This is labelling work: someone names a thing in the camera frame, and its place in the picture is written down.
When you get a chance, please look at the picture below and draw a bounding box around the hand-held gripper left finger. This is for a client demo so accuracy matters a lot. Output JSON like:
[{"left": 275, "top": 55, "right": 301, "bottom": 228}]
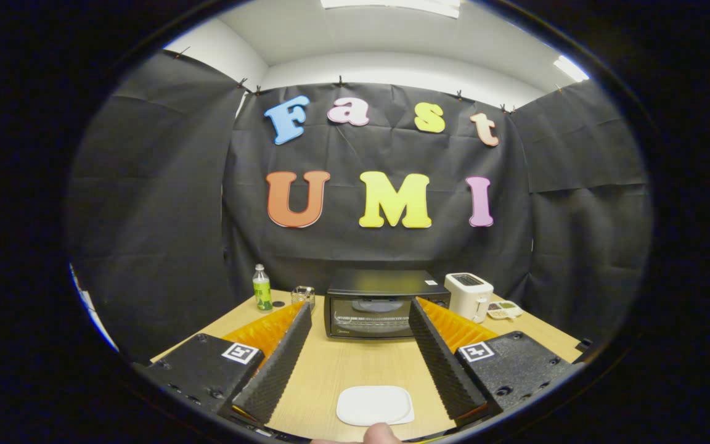
[{"left": 135, "top": 301, "right": 312, "bottom": 427}]

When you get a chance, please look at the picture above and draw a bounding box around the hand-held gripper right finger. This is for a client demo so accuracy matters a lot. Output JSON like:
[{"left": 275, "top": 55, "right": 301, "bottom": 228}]
[{"left": 409, "top": 297, "right": 584, "bottom": 427}]

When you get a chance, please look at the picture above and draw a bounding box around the black toaster oven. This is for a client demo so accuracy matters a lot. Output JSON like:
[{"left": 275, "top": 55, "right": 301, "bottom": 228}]
[{"left": 324, "top": 269, "right": 452, "bottom": 341}]

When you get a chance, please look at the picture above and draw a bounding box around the white slot toaster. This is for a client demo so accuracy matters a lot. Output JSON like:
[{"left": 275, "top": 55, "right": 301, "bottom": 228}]
[{"left": 444, "top": 273, "right": 494, "bottom": 324}]

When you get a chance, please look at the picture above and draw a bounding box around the white rectangular plate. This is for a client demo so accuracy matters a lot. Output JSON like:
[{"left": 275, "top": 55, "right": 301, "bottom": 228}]
[{"left": 336, "top": 385, "right": 415, "bottom": 427}]

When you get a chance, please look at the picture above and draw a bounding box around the small glass jar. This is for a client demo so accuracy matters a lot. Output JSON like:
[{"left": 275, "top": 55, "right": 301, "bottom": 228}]
[{"left": 291, "top": 286, "right": 317, "bottom": 313}]

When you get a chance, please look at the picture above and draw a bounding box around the green label plastic bottle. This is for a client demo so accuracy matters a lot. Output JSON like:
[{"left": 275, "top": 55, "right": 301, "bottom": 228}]
[{"left": 252, "top": 264, "right": 273, "bottom": 311}]

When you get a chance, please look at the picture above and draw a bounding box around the small white divided dish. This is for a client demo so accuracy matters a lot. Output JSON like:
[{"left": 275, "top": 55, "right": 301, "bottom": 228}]
[{"left": 488, "top": 300, "right": 523, "bottom": 321}]

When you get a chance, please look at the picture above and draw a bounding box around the small ceiling light panel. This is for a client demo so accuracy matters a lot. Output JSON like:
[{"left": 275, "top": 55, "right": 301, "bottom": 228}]
[{"left": 553, "top": 55, "right": 590, "bottom": 83}]

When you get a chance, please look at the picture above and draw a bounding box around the long ceiling light panel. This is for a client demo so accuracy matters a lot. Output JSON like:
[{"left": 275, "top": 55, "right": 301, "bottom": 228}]
[{"left": 321, "top": 0, "right": 462, "bottom": 19}]

